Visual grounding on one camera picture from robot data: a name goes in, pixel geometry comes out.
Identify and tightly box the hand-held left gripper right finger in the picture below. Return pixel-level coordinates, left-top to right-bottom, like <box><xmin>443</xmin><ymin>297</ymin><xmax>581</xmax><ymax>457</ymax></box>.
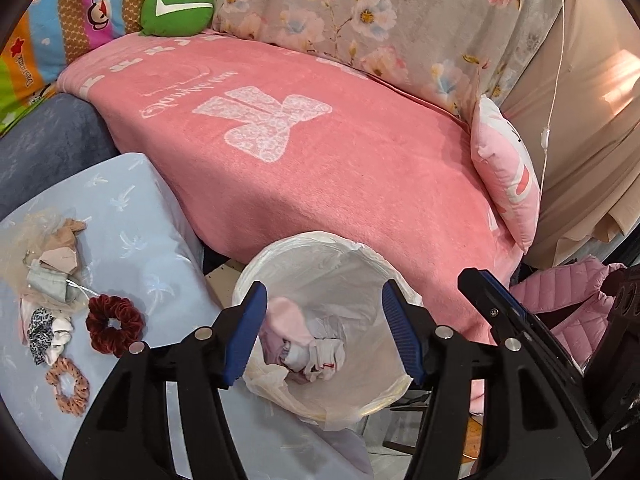
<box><xmin>381</xmin><ymin>280</ymin><xmax>593</xmax><ymax>480</ymax></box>

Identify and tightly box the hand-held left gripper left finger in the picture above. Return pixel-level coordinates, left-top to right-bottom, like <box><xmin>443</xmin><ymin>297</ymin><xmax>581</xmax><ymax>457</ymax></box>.
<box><xmin>62</xmin><ymin>281</ymin><xmax>269</xmax><ymax>480</ymax></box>

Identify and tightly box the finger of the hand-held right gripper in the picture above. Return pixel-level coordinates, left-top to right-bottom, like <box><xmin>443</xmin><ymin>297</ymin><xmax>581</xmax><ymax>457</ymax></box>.
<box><xmin>457</xmin><ymin>268</ymin><xmax>531</xmax><ymax>348</ymax></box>
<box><xmin>477</xmin><ymin>270</ymin><xmax>599</xmax><ymax>446</ymax></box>

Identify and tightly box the white lined trash bin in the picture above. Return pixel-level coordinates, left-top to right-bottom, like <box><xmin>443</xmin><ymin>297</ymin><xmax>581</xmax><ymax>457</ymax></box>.
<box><xmin>232</xmin><ymin>231</ymin><xmax>426</xmax><ymax>431</ymax></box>

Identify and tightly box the beige sock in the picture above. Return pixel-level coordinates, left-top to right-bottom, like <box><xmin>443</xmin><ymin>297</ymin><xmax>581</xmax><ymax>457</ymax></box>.
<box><xmin>39</xmin><ymin>217</ymin><xmax>89</xmax><ymax>272</ymax></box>

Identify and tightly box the grey felt drawstring pouch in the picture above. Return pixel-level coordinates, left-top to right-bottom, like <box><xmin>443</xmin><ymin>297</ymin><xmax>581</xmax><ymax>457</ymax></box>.
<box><xmin>25</xmin><ymin>259</ymin><xmax>82</xmax><ymax>307</ymax></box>

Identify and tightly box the pale pink cloth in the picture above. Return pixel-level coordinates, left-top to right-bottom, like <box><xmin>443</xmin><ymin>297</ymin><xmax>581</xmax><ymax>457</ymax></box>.
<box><xmin>259</xmin><ymin>296</ymin><xmax>315</xmax><ymax>361</ymax></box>

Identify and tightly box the pink down jacket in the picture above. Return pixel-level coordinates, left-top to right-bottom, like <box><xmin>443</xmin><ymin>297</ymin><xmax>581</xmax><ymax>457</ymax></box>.
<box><xmin>509</xmin><ymin>255</ymin><xmax>627</xmax><ymax>377</ymax></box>

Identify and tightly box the small pink pillow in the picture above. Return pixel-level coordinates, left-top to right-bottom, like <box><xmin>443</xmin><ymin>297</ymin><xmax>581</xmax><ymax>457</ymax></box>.
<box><xmin>471</xmin><ymin>94</ymin><xmax>544</xmax><ymax>254</ymax></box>

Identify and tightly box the light blue printed tablecloth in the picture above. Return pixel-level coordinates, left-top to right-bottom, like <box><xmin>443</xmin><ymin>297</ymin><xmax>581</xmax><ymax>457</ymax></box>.
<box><xmin>0</xmin><ymin>152</ymin><xmax>376</xmax><ymax>480</ymax></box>

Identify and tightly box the dark red velvet scrunchie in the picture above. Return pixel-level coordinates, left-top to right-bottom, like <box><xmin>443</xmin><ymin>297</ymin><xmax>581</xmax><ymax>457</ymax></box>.
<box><xmin>86</xmin><ymin>296</ymin><xmax>146</xmax><ymax>359</ymax></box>

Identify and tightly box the pink bow print blanket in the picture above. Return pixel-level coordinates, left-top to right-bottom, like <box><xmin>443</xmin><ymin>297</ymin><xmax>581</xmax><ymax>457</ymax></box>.
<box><xmin>56</xmin><ymin>29</ymin><xmax>522</xmax><ymax>411</ymax></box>

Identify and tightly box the black white patterned scrunchie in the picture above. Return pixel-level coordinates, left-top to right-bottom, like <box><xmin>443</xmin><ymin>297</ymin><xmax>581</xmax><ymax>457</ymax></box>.
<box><xmin>19</xmin><ymin>302</ymin><xmax>76</xmax><ymax>367</ymax></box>

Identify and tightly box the pink dotted scrunchie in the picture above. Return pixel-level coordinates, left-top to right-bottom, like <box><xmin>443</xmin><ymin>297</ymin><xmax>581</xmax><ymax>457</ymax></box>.
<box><xmin>45</xmin><ymin>357</ymin><xmax>91</xmax><ymax>417</ymax></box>

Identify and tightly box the beige curtain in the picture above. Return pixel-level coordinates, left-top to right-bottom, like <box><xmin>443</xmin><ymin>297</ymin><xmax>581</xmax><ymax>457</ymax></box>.
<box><xmin>499</xmin><ymin>0</ymin><xmax>640</xmax><ymax>270</ymax></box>

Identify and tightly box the leopard print scrunchie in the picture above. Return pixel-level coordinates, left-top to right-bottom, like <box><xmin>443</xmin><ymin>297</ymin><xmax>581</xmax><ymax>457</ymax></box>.
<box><xmin>27</xmin><ymin>307</ymin><xmax>57</xmax><ymax>366</ymax></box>

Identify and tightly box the floral grey quilt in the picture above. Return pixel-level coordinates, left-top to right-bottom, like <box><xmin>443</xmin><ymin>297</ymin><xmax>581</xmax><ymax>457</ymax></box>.
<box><xmin>164</xmin><ymin>0</ymin><xmax>581</xmax><ymax>122</ymax></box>

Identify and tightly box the green round pillow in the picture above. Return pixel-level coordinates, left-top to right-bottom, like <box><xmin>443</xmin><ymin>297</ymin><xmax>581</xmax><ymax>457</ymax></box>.
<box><xmin>140</xmin><ymin>0</ymin><xmax>216</xmax><ymax>38</ymax></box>

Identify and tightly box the colourful striped cartoon blanket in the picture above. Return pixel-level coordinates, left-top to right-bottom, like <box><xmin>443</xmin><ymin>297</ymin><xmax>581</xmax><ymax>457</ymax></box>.
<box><xmin>0</xmin><ymin>0</ymin><xmax>169</xmax><ymax>137</ymax></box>

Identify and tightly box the white cable with switch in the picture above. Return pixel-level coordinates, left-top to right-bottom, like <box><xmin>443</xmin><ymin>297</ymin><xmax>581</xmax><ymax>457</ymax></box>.
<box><xmin>538</xmin><ymin>0</ymin><xmax>574</xmax><ymax>201</ymax></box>

